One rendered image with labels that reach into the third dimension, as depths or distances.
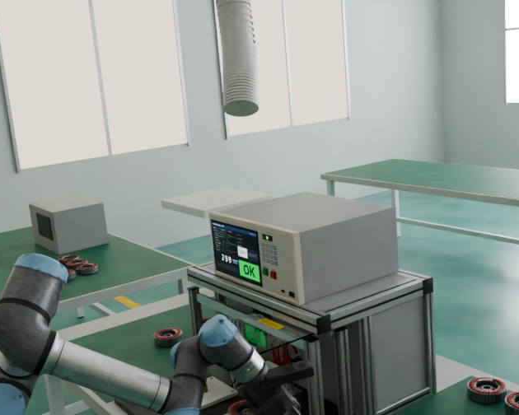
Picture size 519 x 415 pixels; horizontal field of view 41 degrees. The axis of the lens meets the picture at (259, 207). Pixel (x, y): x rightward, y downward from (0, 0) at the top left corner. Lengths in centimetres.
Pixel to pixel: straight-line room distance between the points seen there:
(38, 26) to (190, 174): 205
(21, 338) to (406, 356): 112
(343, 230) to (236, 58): 143
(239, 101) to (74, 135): 373
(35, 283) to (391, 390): 108
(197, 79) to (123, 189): 136
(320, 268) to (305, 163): 618
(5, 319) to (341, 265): 94
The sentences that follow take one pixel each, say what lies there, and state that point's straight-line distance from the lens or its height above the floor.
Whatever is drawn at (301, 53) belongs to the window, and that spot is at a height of 179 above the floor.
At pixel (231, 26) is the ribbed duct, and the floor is 193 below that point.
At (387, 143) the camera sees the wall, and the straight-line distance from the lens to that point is 897.
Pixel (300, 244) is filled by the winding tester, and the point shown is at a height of 128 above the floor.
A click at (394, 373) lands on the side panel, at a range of 211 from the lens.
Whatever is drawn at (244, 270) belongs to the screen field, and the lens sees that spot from 211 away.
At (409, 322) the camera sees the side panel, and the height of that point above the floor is 100.
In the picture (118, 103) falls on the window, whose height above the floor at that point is 147.
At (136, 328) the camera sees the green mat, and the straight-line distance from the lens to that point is 294.
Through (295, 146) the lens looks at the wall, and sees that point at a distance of 799.
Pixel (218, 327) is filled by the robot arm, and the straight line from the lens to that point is 155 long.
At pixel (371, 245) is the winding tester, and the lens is 207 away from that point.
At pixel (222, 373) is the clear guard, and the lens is 180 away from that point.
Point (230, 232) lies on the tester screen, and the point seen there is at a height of 127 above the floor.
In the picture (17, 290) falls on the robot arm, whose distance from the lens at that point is 154.
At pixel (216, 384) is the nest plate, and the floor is 78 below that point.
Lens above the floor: 178
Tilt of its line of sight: 12 degrees down
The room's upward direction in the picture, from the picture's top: 5 degrees counter-clockwise
